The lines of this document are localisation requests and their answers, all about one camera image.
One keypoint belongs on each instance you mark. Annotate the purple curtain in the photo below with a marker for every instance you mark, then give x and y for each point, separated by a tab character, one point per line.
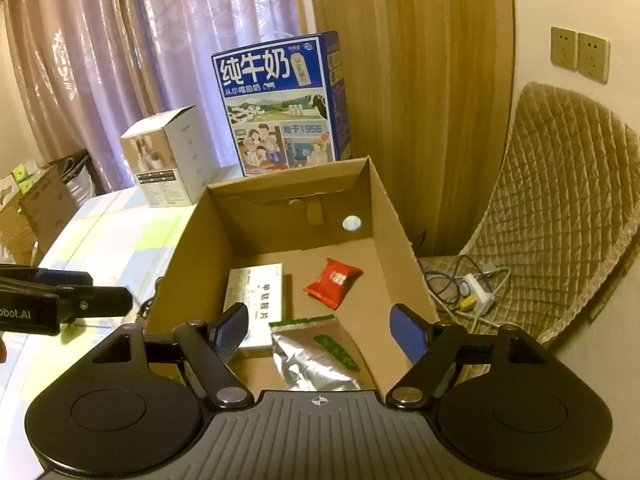
150	50

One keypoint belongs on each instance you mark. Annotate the golden brown curtain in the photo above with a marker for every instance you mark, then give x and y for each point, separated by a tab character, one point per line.
415	100

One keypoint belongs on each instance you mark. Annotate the brown cardboard box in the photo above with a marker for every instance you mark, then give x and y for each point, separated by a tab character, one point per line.
295	220

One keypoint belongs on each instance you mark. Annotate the silver foil pouch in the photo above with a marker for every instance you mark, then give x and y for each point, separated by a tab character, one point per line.
320	360

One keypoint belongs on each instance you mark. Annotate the beige wall socket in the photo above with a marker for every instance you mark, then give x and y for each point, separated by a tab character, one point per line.
594	57
565	46

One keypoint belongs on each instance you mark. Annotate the long white medicine box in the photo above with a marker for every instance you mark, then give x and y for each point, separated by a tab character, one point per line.
257	295

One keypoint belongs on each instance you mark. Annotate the red snack packet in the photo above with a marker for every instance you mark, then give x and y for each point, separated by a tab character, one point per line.
332	282

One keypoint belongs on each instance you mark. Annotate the blue milk carton box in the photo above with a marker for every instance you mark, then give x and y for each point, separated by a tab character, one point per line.
280	110

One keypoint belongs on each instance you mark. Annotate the green white small boxes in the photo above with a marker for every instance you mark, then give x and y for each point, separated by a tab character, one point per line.
25	172

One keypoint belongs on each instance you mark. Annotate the brown cardboard carton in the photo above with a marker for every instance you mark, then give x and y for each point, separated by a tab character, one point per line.
47	205

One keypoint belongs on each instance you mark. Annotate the checkered tablecloth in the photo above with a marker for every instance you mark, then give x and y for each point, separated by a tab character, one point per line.
100	240

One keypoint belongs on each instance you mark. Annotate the quilted beige chair cushion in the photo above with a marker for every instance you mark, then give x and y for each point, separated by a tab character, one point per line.
560	210

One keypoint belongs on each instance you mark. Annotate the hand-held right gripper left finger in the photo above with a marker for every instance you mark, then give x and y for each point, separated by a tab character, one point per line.
230	330

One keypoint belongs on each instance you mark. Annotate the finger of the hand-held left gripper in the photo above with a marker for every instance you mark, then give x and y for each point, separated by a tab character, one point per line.
100	301
65	278

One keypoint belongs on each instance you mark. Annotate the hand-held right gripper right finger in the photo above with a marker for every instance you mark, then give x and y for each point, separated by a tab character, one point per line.
407	332

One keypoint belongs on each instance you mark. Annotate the white product box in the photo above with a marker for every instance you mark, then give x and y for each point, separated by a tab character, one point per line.
167	160

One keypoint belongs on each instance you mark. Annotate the brown cardboard hang card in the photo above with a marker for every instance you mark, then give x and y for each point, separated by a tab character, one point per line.
6	195

